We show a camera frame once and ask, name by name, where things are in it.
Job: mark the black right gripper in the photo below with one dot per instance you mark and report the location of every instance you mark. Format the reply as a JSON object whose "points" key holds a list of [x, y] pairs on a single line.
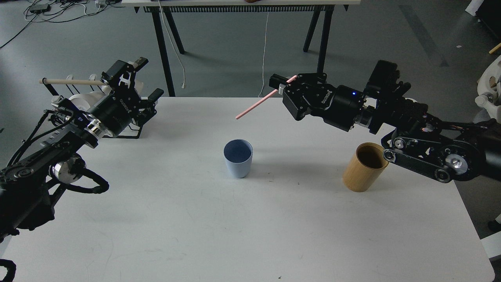
{"points": [[309, 94]]}

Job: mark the wooden dowel rod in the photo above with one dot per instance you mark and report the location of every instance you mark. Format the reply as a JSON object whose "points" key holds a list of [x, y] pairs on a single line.
{"points": [[47, 81]]}

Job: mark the background table black legs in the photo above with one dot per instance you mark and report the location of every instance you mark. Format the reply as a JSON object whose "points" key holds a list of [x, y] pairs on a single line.
{"points": [[235, 32]]}

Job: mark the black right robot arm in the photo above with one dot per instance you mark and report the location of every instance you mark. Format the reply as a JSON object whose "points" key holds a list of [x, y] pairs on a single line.
{"points": [[440, 150]]}

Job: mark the white machine right edge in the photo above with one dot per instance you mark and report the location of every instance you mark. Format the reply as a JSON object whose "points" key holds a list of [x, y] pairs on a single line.
{"points": [[489, 92]]}

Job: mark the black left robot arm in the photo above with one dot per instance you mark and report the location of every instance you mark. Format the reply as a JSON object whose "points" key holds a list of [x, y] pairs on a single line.
{"points": [[47, 163]]}

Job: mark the white cup on rack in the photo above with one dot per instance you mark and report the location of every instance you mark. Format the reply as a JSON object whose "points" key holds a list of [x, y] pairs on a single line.
{"points": [[84, 101]]}

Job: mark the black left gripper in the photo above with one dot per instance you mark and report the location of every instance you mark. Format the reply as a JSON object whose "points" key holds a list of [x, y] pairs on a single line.
{"points": [[122, 113]]}

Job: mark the light blue cup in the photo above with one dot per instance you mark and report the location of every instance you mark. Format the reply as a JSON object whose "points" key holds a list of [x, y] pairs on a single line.
{"points": [[238, 155]]}

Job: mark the black wire dish rack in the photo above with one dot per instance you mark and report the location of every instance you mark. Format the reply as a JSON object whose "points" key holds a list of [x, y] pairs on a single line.
{"points": [[78, 117]]}

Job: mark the bamboo cylinder holder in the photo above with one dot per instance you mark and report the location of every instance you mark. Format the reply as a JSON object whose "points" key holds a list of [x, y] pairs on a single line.
{"points": [[365, 166]]}

